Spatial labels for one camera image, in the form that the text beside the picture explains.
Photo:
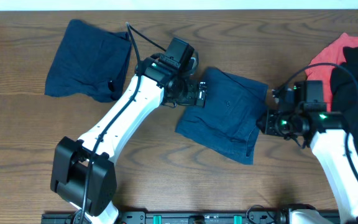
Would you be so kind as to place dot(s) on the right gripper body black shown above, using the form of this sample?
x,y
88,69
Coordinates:
x,y
281,124

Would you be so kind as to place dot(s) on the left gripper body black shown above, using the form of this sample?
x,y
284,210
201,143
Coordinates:
x,y
196,93

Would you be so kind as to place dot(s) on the navy blue shorts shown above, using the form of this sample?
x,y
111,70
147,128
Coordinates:
x,y
227,123

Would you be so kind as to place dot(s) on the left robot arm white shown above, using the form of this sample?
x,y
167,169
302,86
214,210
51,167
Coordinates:
x,y
83,172

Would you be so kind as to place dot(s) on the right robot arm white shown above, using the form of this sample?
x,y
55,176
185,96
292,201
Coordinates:
x,y
329,138

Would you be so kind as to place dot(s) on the red garment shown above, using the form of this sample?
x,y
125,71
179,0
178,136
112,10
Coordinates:
x,y
333,53

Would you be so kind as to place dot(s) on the folded navy cloth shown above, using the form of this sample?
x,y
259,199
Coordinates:
x,y
90,61

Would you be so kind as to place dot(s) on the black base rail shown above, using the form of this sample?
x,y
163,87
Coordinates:
x,y
255,214

